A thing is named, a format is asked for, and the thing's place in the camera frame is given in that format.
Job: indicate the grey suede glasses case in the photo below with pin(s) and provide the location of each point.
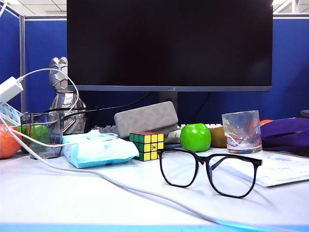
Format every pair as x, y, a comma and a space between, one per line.
144, 118

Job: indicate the rubik's cube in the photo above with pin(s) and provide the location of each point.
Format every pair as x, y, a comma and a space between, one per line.
149, 145

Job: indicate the black framed glasses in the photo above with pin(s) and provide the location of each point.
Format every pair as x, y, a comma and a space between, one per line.
258, 162

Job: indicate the grey monitor stand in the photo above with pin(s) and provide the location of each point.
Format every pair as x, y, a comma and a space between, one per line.
169, 96

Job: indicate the white and grey keyboard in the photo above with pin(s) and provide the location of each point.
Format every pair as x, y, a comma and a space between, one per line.
172, 139

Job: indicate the shiny green apple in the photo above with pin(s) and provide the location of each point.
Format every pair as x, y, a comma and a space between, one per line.
195, 137

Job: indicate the brown kiwi fruit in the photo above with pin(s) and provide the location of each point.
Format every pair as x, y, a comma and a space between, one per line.
218, 137

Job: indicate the light blue wet wipes pack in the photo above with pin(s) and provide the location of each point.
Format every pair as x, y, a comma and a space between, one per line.
96, 152

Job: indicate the black computer monitor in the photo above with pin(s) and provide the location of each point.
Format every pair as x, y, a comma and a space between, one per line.
169, 43

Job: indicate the clear tumbler with red swirls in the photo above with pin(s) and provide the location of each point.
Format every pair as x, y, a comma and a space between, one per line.
241, 130

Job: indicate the smoky square glass cup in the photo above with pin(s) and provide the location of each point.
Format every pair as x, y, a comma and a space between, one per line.
55, 135

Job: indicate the silver robot figurine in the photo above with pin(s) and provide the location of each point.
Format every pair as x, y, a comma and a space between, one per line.
59, 79

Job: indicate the small orange fruit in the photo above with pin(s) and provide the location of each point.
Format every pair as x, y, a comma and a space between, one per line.
265, 122

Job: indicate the green apple behind glass cup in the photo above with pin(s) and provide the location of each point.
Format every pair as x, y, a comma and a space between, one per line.
39, 134

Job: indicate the purple fabric bag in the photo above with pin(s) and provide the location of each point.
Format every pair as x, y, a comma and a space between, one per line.
285, 130

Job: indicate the white paper sheet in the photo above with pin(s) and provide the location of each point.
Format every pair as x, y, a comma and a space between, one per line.
277, 169

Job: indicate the blue and white box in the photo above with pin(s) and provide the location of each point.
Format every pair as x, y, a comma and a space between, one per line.
9, 116

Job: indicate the white charger adapter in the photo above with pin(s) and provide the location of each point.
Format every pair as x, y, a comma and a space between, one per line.
9, 90

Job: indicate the large orange fruit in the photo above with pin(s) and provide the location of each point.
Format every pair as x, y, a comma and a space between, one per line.
8, 142

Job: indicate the dark rounded object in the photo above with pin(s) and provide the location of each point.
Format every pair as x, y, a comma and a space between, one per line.
305, 113

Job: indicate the grey partition post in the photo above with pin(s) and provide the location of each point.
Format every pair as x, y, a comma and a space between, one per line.
23, 48

